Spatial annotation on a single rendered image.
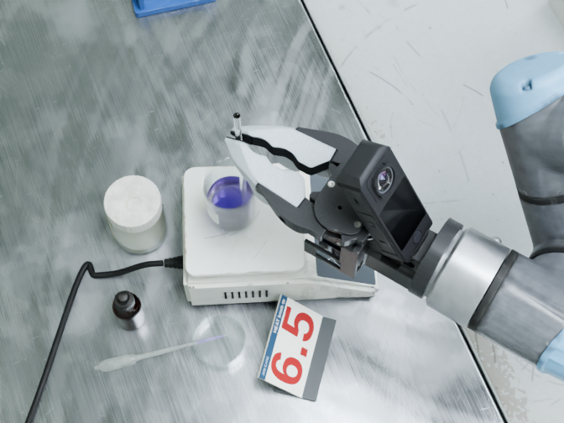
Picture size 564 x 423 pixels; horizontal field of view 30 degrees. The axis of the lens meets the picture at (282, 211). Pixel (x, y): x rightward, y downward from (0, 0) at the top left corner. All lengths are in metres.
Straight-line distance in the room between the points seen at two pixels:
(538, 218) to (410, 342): 0.26
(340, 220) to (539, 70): 0.20
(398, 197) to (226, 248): 0.27
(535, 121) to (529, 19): 0.46
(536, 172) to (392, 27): 0.44
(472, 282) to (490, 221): 0.33
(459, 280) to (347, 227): 0.10
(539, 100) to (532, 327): 0.18
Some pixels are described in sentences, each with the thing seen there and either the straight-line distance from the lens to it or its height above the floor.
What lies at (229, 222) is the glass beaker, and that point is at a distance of 1.02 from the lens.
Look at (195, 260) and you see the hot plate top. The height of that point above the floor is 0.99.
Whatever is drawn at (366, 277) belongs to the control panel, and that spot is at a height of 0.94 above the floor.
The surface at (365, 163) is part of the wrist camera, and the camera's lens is 0.80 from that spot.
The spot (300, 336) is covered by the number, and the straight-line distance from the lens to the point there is 1.09.
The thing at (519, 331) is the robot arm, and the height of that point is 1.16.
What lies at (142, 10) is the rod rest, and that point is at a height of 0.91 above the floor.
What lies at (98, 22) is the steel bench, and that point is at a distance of 1.30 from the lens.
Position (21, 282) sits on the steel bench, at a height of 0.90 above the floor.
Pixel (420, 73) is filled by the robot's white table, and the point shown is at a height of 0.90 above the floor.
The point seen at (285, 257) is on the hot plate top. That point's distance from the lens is 1.04.
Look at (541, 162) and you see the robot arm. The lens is 0.88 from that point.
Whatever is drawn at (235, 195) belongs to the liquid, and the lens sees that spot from 1.03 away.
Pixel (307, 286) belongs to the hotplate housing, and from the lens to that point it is 1.07.
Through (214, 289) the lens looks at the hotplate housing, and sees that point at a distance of 1.06.
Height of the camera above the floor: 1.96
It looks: 66 degrees down
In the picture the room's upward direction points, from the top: 1 degrees clockwise
